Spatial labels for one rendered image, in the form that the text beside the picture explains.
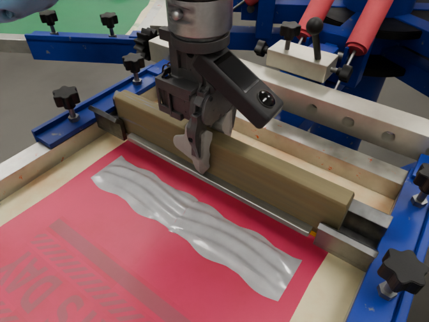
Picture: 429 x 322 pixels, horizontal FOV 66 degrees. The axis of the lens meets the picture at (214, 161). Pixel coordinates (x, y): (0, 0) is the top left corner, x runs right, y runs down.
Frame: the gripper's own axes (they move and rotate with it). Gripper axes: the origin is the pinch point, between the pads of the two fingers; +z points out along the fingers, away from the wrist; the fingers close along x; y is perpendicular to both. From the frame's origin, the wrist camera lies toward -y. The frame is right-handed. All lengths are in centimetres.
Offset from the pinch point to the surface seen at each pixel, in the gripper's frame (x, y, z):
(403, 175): -16.3, -24.8, 1.8
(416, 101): -226, -21, 101
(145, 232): 13.8, 2.5, 5.3
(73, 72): -104, 222, 101
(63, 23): -28, 80, 5
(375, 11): -50, -7, -10
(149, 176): 5.1, 10.0, 5.1
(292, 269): 6.6, -17.5, 5.1
